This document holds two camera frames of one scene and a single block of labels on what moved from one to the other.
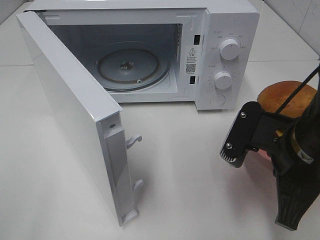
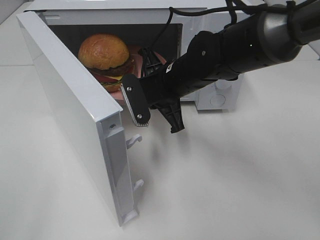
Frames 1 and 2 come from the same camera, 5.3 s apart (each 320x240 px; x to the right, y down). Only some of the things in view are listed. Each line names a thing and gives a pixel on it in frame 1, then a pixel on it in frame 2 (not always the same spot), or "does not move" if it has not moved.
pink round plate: [259, 157] → [136, 51]
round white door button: [217, 100] does not move
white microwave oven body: [204, 52] does not move
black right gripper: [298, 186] → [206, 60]
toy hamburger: [271, 99] → [107, 56]
